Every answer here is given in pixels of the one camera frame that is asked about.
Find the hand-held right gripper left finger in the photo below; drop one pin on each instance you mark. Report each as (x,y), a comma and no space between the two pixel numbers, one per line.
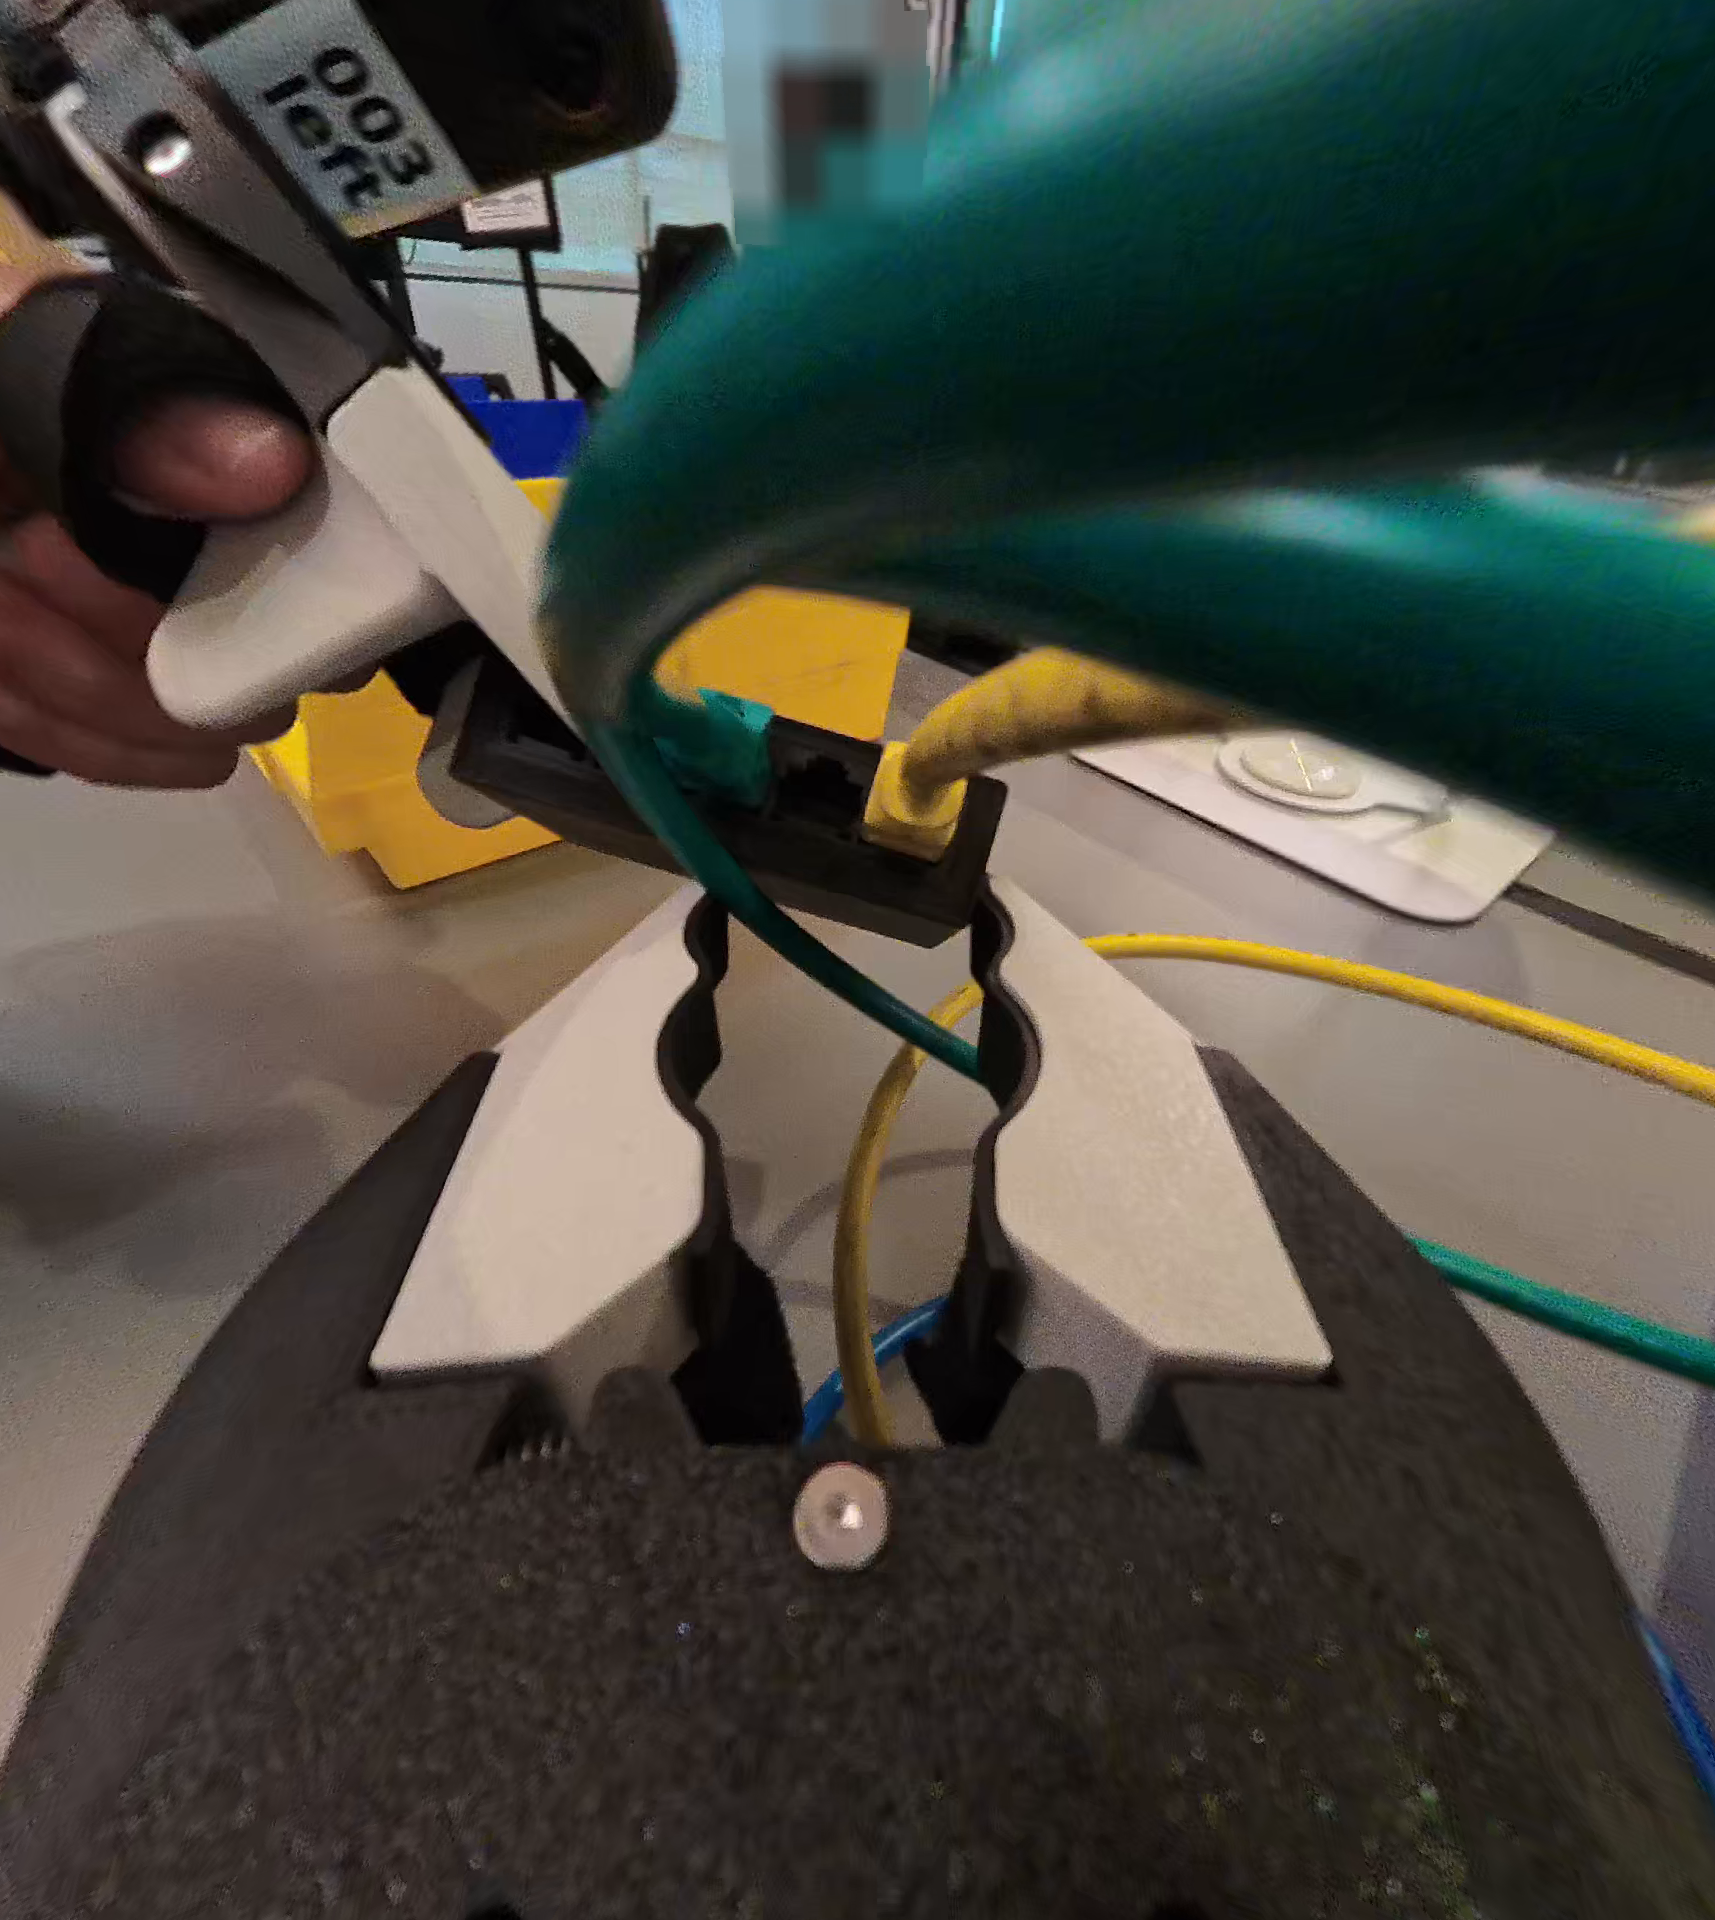
(558,1201)

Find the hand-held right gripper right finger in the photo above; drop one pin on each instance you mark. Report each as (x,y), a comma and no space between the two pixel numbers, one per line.
(1142,1201)

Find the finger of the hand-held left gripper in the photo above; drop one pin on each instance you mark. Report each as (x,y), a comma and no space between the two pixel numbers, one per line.
(346,584)
(434,772)

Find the yellow plastic bin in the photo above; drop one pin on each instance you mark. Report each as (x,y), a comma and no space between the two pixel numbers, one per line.
(346,811)

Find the black network switch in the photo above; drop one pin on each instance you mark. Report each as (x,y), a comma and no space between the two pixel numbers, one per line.
(828,855)

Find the person's left hand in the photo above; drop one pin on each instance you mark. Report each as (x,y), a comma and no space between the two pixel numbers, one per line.
(32,644)

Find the blue plastic bin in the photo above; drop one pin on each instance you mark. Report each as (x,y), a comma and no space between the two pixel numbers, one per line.
(528,428)

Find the white stand base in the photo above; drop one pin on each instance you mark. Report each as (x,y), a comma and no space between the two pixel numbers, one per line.
(1398,855)

